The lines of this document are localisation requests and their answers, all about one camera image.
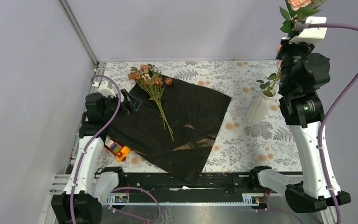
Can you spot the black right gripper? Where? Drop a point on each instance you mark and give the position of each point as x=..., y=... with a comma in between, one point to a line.
x=285, y=45

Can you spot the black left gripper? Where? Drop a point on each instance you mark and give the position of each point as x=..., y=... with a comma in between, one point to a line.
x=131, y=104

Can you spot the peach flower bouquet black wrap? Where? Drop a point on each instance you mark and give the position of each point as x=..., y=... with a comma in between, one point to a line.
x=148, y=78

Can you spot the black wrapping paper sheet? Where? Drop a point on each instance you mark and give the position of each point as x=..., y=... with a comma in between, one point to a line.
x=194, y=114

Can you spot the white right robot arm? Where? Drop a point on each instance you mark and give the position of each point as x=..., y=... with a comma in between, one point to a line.
x=303, y=72

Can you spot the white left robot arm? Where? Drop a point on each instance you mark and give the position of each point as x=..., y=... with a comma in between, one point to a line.
x=81, y=200

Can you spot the white ribbed ceramic vase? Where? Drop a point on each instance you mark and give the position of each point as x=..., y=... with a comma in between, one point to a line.
x=260, y=106

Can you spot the orange toy block cart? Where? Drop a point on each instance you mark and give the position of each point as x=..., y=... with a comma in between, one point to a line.
x=119, y=150

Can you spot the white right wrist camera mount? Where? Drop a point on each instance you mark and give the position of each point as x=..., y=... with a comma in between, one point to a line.
x=309, y=35

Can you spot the aluminium frame rail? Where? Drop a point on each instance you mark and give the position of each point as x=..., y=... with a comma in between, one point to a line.
x=78, y=31

